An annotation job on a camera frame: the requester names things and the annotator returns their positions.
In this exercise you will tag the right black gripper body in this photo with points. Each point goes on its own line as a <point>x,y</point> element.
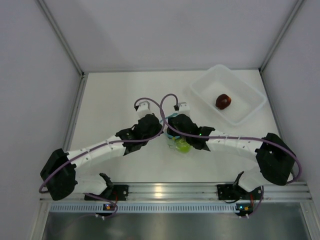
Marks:
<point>171,123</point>

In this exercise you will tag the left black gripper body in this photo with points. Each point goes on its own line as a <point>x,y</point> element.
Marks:
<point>156,132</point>

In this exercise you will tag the clear zip top bag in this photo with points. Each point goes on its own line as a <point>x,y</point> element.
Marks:
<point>170,138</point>

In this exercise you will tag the red fake apple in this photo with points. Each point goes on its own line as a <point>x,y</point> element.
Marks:
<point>223,101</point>

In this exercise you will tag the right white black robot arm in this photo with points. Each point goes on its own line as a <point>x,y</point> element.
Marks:
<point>273,157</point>

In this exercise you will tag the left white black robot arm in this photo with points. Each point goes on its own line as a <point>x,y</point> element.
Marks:
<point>60,176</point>

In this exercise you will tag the green fake food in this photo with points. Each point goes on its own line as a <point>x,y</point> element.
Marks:
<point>182,146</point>

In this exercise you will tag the clear plastic bin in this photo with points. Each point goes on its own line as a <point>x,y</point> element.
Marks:
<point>219,80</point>

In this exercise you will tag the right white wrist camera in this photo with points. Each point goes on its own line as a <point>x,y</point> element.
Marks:
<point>182,108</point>

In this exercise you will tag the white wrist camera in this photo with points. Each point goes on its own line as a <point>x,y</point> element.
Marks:
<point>143,108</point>
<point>182,108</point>

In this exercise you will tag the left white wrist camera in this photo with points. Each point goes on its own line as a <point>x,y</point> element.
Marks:
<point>143,108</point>

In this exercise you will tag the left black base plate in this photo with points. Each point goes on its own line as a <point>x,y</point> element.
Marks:
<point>119,192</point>

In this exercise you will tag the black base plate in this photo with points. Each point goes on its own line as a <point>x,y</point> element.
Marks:
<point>119,192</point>
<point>228,192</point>

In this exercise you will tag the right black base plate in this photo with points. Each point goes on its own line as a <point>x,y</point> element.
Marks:
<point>228,192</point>

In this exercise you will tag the white slotted cable duct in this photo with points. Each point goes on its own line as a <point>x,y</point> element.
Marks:
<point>107,208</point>

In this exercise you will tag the aluminium mounting rail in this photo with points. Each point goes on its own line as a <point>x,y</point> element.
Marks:
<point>207,192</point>

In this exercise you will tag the left aluminium frame post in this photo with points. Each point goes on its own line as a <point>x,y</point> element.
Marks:
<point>59,34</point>

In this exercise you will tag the aluminium frame post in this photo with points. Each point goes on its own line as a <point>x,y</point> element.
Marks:
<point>59,34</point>
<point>286,25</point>

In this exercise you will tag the right aluminium frame post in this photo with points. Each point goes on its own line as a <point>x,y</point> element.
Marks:
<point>286,25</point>

